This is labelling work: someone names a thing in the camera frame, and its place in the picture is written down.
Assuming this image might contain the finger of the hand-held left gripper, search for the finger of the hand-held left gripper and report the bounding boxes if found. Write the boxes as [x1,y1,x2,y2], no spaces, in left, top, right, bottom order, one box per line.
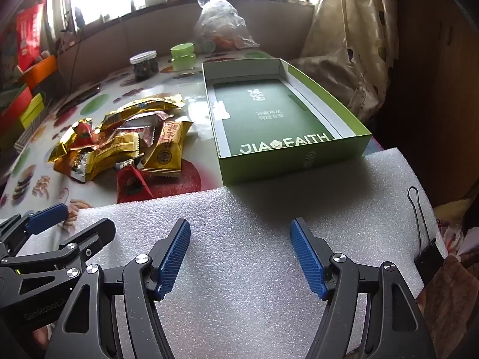
[0,204,70,258]
[0,217,116,270]

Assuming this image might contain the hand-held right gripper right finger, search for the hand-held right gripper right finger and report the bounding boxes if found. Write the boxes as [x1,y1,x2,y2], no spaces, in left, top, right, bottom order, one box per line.
[290,217,436,359]

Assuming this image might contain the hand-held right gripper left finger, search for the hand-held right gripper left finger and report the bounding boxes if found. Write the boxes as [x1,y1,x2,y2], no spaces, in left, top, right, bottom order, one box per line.
[41,219,192,359]

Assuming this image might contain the red gold-edged candy packet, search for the red gold-edged candy packet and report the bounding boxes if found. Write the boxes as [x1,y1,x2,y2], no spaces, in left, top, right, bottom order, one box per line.
[71,118,98,148]

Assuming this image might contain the white pink nougat candy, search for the white pink nougat candy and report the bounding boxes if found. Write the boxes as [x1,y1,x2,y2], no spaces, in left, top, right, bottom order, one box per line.
[125,114,169,146]

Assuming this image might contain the green cardboard box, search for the green cardboard box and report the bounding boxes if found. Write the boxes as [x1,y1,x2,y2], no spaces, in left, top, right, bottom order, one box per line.
[202,58,372,186]

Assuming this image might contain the white foam sheet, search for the white foam sheet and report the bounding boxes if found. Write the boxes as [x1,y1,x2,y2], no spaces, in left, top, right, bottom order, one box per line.
[75,147,450,359]

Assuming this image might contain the black white striped box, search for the black white striped box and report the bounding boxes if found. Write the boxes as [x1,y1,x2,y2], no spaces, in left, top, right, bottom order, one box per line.
[15,120,38,150]

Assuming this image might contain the yellow-green box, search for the yellow-green box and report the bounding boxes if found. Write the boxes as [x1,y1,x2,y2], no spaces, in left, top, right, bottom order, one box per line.
[19,93,46,130]

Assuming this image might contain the red box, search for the red box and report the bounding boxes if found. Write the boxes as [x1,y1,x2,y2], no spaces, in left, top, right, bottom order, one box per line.
[0,84,32,135]

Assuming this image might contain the black smartphone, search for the black smartphone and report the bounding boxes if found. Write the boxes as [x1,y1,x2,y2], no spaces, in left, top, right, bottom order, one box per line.
[56,86,98,110]

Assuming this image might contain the black binder clip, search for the black binder clip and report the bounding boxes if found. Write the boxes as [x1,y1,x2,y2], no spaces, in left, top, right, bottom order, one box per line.
[407,186,446,285]

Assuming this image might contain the fruit print tablecloth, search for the fruit print tablecloth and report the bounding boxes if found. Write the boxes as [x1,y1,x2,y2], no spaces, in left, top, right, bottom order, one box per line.
[0,50,375,232]

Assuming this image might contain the orange box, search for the orange box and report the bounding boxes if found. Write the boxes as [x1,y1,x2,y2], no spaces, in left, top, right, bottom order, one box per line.
[19,55,58,86]

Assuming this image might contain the patterned floral cloth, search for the patterned floral cloth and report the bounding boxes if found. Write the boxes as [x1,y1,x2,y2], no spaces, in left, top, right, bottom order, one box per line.
[415,198,479,345]

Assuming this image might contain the dark jar with white lid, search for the dark jar with white lid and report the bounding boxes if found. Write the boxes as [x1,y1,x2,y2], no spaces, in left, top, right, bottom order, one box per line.
[130,50,160,82]

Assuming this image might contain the red standing bag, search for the red standing bag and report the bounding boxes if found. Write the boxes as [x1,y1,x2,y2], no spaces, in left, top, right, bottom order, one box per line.
[15,0,47,72]

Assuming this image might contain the green glass jar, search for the green glass jar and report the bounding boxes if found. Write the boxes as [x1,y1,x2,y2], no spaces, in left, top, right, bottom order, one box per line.
[170,43,197,72]

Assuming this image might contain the brown wooden cabinet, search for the brown wooden cabinet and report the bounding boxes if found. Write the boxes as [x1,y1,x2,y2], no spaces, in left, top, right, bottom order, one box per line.
[374,0,479,206]

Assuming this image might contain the cream patterned curtain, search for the cream patterned curtain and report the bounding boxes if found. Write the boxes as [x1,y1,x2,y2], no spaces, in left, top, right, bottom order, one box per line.
[299,0,397,124]

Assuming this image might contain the clear plastic bag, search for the clear plastic bag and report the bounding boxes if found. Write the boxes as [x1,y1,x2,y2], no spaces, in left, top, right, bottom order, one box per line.
[192,0,260,55]

